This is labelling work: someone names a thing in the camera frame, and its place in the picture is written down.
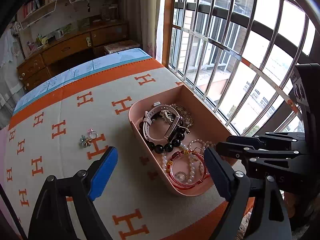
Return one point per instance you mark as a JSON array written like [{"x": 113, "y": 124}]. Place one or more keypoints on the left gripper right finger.
[{"x": 269, "y": 218}]

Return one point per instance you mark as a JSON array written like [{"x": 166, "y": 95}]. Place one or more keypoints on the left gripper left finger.
[{"x": 51, "y": 218}]

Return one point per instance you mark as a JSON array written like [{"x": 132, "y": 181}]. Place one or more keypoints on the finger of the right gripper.
[
  {"x": 240, "y": 152},
  {"x": 240, "y": 141}
]

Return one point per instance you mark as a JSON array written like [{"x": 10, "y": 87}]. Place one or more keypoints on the pink smart watch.
[{"x": 155, "y": 129}]

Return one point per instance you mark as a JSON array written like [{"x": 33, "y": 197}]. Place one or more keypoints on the pink jewelry box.
[{"x": 206, "y": 132}]

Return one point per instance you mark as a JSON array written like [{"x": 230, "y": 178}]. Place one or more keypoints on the orange H pattern blanket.
[{"x": 44, "y": 139}]

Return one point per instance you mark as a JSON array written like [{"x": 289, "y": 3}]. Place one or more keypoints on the metal window grille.
[{"x": 237, "y": 56}]

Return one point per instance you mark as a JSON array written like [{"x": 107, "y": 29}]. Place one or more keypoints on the wooden desk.
[{"x": 73, "y": 49}]

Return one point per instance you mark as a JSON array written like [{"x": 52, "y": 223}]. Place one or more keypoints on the white lace cover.
[{"x": 11, "y": 86}]

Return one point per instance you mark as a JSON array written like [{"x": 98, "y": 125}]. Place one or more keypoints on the light blue bed sheet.
[{"x": 83, "y": 70}]

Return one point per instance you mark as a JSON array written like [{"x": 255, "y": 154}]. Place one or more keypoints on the beige curtain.
[{"x": 146, "y": 22}]

